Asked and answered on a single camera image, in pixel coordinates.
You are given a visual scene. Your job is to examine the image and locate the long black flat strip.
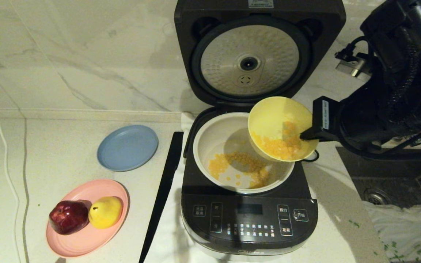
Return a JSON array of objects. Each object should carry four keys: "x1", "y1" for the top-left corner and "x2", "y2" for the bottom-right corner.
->
[{"x1": 139, "y1": 131, "x2": 185, "y2": 263}]

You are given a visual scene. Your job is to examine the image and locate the black rice cooker base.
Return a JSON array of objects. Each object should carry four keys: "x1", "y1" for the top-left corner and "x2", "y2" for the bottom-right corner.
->
[{"x1": 180, "y1": 107, "x2": 319, "y2": 262}]

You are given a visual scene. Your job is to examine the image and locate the yellow bowl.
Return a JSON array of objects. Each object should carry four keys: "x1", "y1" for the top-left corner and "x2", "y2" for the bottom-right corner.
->
[{"x1": 248, "y1": 96, "x2": 319, "y2": 162}]

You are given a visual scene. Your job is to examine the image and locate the red apple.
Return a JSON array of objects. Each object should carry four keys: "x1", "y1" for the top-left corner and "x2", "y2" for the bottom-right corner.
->
[{"x1": 49, "y1": 201, "x2": 89, "y2": 235}]

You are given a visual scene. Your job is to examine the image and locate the black power cord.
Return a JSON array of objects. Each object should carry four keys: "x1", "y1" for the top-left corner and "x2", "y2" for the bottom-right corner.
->
[{"x1": 302, "y1": 150, "x2": 320, "y2": 163}]

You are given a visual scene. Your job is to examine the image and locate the white green patterned cloth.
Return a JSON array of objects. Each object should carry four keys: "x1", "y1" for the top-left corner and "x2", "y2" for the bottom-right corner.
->
[{"x1": 364, "y1": 201, "x2": 421, "y2": 263}]

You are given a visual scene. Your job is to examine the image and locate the white cable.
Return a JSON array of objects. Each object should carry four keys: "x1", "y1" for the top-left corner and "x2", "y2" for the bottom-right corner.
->
[{"x1": 0, "y1": 64, "x2": 23, "y2": 263}]

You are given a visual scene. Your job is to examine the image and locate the black rice cooker lid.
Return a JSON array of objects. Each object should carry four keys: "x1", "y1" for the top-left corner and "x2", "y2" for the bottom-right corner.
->
[{"x1": 174, "y1": 0, "x2": 347, "y2": 107}]

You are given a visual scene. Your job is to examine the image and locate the smooth black arm cable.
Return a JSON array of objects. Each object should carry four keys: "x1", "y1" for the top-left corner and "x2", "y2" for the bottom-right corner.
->
[{"x1": 346, "y1": 35, "x2": 370, "y2": 59}]

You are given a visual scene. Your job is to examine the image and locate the white inner pot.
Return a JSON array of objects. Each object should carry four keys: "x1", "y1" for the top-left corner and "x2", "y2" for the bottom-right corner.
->
[{"x1": 193, "y1": 112, "x2": 296, "y2": 194}]

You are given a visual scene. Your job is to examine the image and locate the blue plate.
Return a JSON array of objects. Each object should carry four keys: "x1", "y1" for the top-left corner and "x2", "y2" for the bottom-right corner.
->
[{"x1": 97, "y1": 125, "x2": 159, "y2": 172}]

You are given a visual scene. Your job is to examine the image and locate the yellow corn kernels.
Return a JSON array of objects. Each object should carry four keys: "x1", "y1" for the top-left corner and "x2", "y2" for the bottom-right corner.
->
[{"x1": 208, "y1": 121, "x2": 303, "y2": 189}]

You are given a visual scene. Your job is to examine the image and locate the yellow pear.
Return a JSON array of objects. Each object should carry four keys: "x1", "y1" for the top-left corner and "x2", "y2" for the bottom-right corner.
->
[{"x1": 88, "y1": 197, "x2": 124, "y2": 229}]

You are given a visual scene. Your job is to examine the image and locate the pink plate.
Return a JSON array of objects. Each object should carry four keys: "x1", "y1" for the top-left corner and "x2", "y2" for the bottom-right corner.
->
[{"x1": 46, "y1": 179, "x2": 130, "y2": 258}]

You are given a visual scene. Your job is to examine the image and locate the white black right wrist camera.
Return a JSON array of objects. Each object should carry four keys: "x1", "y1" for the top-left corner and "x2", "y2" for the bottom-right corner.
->
[{"x1": 335, "y1": 51, "x2": 372, "y2": 81}]

